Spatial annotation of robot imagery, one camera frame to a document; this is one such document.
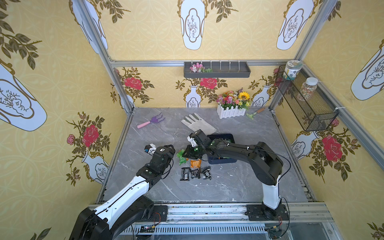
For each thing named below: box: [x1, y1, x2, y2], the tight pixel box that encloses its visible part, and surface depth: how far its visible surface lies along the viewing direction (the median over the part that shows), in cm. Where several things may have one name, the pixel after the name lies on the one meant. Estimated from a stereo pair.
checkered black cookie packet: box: [200, 166, 212, 180], surface depth 88 cm
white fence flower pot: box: [216, 87, 252, 119], surface depth 108 cm
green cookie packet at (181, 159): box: [176, 149, 187, 166], surface depth 88 cm
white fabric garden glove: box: [181, 113, 217, 136], surface depth 112 cm
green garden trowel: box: [245, 107, 266, 120], surface depth 119 cm
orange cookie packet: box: [190, 159, 202, 169], surface depth 92 cm
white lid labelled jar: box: [283, 60, 304, 81], surface depth 87 cm
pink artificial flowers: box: [189, 62, 213, 73], surface depth 89 cm
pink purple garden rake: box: [137, 112, 166, 129], surface depth 116 cm
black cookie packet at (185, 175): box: [180, 167, 191, 181], surface depth 88 cm
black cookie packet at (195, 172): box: [189, 168, 201, 179], surface depth 87 cm
